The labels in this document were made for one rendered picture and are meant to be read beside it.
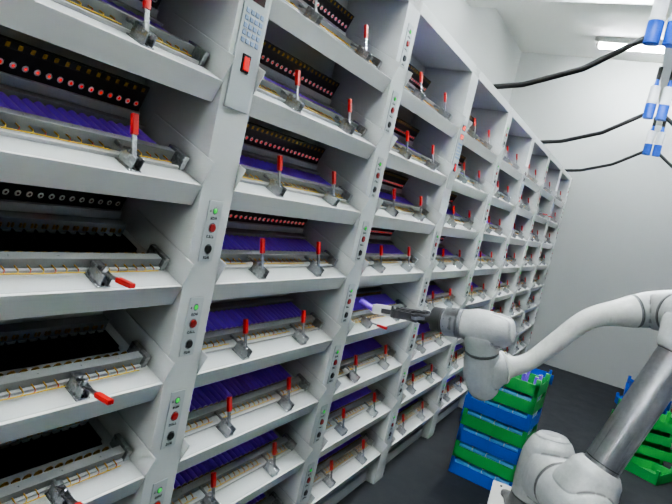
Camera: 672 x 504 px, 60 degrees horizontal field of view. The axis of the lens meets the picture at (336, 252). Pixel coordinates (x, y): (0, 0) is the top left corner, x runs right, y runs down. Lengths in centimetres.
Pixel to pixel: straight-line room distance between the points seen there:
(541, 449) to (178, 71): 150
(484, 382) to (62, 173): 132
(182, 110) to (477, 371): 112
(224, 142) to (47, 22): 40
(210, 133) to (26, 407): 56
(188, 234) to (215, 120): 22
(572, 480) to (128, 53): 152
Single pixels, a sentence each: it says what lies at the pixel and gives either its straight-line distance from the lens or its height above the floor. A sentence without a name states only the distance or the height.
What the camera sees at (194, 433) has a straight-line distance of 143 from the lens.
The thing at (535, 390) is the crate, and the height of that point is 51.
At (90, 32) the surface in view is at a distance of 94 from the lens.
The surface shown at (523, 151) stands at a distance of 376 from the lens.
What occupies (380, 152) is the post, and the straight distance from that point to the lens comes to 175.
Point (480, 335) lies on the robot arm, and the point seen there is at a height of 86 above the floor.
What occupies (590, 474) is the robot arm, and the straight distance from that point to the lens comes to 182.
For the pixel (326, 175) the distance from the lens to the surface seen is 178.
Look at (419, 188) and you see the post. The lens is 240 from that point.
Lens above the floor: 117
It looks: 6 degrees down
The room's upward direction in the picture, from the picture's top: 13 degrees clockwise
